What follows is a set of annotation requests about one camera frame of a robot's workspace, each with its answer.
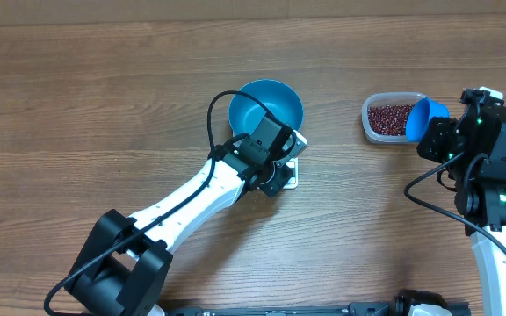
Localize red adzuki beans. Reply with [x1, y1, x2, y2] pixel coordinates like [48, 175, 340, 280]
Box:
[367, 104, 414, 136]

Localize white digital kitchen scale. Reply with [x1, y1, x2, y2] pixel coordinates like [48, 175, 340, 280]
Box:
[231, 130, 300, 190]

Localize clear plastic container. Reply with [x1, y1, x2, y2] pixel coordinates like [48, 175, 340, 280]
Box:
[361, 92, 425, 145]

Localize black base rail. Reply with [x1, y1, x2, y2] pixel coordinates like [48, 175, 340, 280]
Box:
[160, 289, 472, 316]

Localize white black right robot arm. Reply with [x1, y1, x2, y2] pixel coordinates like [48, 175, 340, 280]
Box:
[406, 87, 506, 315]

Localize blue plastic measuring scoop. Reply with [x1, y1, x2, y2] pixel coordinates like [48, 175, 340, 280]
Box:
[405, 97, 450, 142]

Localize teal metal bowl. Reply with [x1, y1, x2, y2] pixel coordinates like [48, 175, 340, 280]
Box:
[228, 79, 304, 135]

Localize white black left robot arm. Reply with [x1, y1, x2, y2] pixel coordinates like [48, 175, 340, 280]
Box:
[60, 114, 307, 316]

